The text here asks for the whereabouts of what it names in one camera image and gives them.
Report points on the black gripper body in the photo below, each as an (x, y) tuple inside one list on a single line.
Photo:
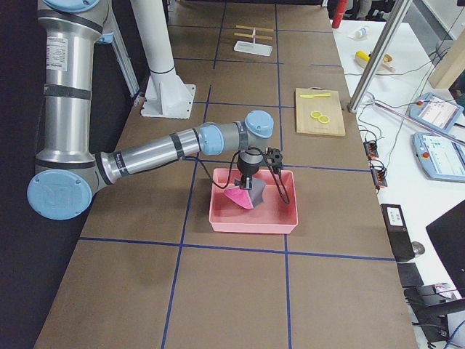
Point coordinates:
[(248, 169)]

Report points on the grey and pink cloth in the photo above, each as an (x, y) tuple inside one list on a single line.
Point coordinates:
[(247, 198)]

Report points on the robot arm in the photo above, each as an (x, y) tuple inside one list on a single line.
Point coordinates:
[(69, 170), (115, 39)]

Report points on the pink plastic bin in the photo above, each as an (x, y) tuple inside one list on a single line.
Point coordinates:
[(272, 216)]

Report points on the upper lemon slice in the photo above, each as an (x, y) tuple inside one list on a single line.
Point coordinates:
[(316, 114)]

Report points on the lemon slice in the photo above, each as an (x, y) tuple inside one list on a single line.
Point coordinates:
[(316, 114), (324, 119)]

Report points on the lower lemon slice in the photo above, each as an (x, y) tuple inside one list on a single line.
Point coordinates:
[(324, 119)]

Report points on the bamboo cutting board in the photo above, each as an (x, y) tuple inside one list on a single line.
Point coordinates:
[(330, 106)]

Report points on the yellow plastic knife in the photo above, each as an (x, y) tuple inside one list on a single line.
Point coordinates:
[(312, 96)]

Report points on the white rectangular tray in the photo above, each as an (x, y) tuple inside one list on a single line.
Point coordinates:
[(253, 48)]

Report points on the black power strip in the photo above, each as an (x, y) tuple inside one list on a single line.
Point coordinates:
[(371, 149), (379, 174)]

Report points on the right wooden rack rod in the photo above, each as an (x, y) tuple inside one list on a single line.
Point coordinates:
[(253, 36)]

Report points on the wooden rack rod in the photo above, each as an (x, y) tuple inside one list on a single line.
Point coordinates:
[(245, 27), (253, 36)]

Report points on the left wooden rack rod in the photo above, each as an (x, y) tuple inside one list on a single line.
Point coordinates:
[(245, 27)]

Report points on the metal rod with hook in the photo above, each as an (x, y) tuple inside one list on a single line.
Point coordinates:
[(373, 101)]

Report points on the white plastic bottle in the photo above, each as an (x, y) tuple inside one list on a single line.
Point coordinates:
[(360, 34)]

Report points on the black box with label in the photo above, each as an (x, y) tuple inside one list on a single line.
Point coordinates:
[(397, 232)]

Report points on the red fire extinguisher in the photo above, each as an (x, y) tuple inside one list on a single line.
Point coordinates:
[(339, 13)]

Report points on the near teach pendant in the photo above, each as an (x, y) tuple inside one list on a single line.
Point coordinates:
[(440, 158)]

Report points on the teach pendant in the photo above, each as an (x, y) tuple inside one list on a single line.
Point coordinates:
[(440, 158), (435, 112)]

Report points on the far teach pendant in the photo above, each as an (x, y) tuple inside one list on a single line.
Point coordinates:
[(435, 112)]

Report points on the black monitor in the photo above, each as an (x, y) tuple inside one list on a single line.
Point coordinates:
[(447, 236)]

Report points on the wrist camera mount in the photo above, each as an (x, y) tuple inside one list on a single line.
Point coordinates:
[(274, 159)]

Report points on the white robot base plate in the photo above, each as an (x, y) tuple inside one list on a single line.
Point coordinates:
[(168, 97)]

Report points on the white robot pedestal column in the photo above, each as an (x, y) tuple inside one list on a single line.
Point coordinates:
[(151, 23)]

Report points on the aluminium frame post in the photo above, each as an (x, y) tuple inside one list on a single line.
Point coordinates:
[(390, 29)]

